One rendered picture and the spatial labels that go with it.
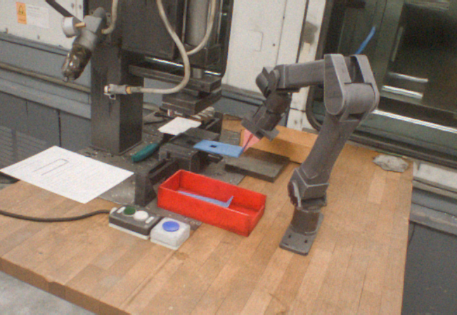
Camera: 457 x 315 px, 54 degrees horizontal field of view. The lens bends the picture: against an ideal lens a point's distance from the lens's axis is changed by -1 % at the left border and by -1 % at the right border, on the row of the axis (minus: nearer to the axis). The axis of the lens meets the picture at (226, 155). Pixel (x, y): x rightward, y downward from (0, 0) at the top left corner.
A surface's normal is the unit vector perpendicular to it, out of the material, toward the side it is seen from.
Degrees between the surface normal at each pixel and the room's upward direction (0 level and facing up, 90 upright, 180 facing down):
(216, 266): 0
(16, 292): 0
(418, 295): 90
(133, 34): 90
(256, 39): 90
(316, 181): 108
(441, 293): 90
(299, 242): 0
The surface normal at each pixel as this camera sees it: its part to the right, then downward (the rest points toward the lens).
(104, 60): -0.39, 0.35
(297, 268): 0.11, -0.90
